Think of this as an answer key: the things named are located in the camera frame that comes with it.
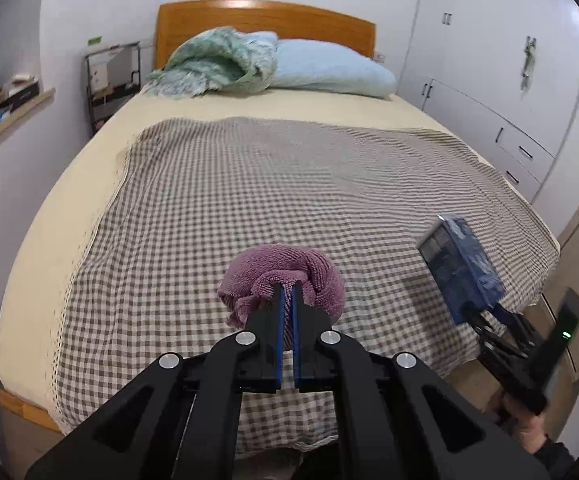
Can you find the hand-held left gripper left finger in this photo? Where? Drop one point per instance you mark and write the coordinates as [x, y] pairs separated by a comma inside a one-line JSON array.
[[282, 330]]

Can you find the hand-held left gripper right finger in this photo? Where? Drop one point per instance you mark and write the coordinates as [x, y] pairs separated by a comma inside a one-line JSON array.
[[297, 330]]

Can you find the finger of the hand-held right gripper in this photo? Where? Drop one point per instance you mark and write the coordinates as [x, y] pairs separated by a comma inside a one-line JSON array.
[[477, 322], [512, 317]]

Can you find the navy blue box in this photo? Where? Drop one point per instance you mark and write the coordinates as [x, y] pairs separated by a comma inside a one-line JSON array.
[[457, 265]]

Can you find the purple towel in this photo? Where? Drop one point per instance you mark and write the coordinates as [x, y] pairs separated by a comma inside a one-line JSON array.
[[279, 265]]

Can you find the person's right forearm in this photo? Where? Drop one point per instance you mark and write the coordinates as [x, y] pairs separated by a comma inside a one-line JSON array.
[[554, 460]]

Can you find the person's right hand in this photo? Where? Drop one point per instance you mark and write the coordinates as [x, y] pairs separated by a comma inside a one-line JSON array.
[[524, 432]]

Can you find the brown checked blanket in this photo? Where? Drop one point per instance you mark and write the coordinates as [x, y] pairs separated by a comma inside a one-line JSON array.
[[269, 185]]

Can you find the bed with yellow sheet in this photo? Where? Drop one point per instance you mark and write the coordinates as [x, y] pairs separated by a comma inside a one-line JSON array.
[[69, 185]]

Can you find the green hanging ornament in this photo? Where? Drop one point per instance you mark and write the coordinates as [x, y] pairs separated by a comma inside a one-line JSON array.
[[528, 60]]

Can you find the light blue pillow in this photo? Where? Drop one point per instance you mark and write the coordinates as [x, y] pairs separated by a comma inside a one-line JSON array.
[[329, 70]]

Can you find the green blanket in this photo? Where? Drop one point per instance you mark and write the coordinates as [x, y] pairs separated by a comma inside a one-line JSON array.
[[209, 65]]

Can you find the white wardrobe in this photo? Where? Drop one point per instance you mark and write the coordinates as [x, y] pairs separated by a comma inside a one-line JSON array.
[[469, 35]]

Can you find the wooden headboard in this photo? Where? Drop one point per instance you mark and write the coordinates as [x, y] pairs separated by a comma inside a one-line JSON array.
[[269, 20]]

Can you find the black metal rack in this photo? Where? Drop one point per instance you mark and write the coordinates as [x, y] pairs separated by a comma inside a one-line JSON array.
[[112, 67]]

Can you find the black box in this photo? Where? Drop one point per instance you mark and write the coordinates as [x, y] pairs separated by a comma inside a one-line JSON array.
[[22, 95]]

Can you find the wall socket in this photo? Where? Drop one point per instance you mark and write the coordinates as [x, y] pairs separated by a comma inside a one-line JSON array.
[[380, 56]]

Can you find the wooden wall shelf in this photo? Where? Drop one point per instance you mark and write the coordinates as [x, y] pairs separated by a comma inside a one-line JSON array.
[[19, 114]]

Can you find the green wall sticker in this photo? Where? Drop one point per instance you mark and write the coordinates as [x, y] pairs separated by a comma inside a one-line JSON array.
[[94, 40]]

